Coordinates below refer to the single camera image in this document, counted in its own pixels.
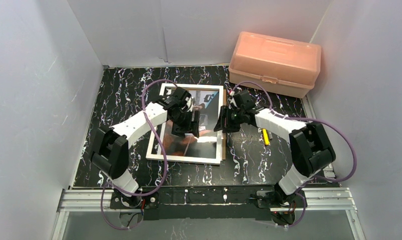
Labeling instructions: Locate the pink plastic storage box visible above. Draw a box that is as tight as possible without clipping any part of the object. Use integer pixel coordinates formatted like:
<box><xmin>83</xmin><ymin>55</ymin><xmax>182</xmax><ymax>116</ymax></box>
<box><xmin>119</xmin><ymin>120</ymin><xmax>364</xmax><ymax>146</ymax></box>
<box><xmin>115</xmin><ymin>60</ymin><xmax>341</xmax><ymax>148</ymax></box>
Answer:
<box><xmin>228</xmin><ymin>31</ymin><xmax>322</xmax><ymax>99</ymax></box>

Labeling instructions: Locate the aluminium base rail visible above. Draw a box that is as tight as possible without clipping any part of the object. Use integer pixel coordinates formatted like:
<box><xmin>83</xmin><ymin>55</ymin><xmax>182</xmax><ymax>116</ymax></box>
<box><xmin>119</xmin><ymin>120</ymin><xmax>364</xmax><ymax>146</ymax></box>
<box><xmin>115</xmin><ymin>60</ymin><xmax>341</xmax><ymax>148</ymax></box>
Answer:
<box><xmin>57</xmin><ymin>187</ymin><xmax>357</xmax><ymax>212</ymax></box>

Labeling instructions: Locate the yellow handled screwdriver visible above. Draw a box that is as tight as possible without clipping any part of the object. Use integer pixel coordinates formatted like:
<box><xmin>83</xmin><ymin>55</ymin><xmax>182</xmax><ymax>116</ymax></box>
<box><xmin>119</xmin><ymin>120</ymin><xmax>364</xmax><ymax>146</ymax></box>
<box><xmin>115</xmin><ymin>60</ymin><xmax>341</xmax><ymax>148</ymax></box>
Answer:
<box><xmin>262</xmin><ymin>128</ymin><xmax>270</xmax><ymax>146</ymax></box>

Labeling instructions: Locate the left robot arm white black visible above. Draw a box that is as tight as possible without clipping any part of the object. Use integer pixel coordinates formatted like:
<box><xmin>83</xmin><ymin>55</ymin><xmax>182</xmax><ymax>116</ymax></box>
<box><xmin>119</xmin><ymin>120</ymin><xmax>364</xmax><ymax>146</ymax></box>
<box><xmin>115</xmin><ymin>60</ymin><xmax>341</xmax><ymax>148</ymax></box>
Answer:
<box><xmin>90</xmin><ymin>87</ymin><xmax>200</xmax><ymax>197</ymax></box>

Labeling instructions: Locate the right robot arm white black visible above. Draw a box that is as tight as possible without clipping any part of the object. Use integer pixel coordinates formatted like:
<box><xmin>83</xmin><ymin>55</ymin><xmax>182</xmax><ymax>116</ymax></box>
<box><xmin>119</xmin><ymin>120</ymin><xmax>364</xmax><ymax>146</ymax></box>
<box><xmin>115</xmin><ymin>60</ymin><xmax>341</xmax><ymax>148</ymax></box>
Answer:
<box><xmin>214</xmin><ymin>90</ymin><xmax>336</xmax><ymax>197</ymax></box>

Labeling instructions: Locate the white wooden photo frame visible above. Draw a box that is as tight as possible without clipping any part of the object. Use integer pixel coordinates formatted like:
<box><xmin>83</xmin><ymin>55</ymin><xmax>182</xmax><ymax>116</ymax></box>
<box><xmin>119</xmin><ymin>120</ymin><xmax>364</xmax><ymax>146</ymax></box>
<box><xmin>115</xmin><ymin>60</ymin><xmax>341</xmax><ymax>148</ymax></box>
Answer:
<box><xmin>146</xmin><ymin>83</ymin><xmax>225</xmax><ymax>165</ymax></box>

